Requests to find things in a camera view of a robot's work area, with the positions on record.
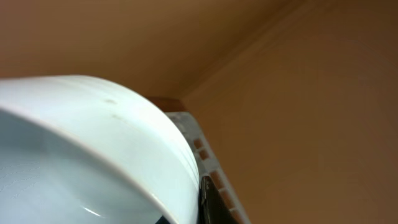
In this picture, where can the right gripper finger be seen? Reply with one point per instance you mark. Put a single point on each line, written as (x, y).
(212, 209)

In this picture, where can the light blue bowl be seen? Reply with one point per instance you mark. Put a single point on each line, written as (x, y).
(80, 149)

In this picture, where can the grey dishwasher rack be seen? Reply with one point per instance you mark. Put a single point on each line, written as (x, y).
(208, 163)

